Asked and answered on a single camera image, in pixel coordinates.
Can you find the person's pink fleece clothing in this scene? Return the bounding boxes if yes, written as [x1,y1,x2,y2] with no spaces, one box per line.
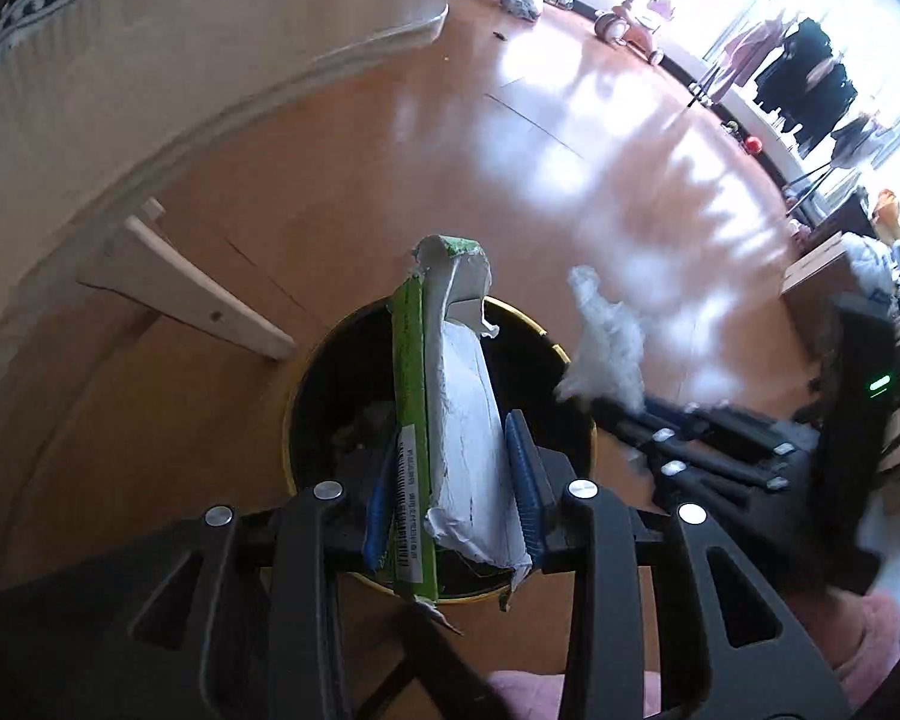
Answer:
[487,671,661,720]

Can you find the pink tricycle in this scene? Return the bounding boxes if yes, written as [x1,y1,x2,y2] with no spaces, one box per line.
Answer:
[594,0,676,65]

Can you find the white table leg bracket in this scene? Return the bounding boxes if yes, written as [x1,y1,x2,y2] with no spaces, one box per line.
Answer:
[75,199,297,361]

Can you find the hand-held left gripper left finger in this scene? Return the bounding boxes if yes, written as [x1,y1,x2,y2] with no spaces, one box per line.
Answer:
[52,427,402,720]

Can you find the white tissue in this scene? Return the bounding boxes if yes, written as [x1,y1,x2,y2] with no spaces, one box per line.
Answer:
[553,265,647,475]

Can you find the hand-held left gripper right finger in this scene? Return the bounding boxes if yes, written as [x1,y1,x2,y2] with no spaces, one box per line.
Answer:
[504,411,852,720]

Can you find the pink hanging garment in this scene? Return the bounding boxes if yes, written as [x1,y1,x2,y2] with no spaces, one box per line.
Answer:
[709,15,792,102]

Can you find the black tripod stand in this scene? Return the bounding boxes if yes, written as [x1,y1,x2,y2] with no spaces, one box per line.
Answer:
[784,157,871,211]

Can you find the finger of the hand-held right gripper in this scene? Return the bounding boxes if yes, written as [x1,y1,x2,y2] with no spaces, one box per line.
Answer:
[589,394,796,466]
[641,450,792,511]

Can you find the person's right forearm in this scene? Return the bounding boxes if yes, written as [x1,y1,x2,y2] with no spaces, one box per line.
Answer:
[817,589,900,706]

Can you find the orange bag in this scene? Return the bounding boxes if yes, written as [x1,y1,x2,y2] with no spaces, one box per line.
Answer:
[874,191,900,241]

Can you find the clothes drying rack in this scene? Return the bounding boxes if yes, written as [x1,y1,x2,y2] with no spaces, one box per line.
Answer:
[686,60,721,107]

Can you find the brown cardboard box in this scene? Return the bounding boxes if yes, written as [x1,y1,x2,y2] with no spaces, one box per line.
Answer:
[780,229,871,361]

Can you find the white cloth bundle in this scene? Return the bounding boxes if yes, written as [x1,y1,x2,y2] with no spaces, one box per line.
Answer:
[840,232,900,301]

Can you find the black yellow-rimmed trash bin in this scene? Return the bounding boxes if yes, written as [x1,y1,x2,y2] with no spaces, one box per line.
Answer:
[281,296,597,608]

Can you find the green white packet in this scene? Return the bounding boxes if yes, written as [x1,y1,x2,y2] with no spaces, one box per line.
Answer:
[386,234,535,635]

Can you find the black hanging garments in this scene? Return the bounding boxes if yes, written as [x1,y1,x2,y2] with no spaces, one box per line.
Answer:
[754,15,860,155]

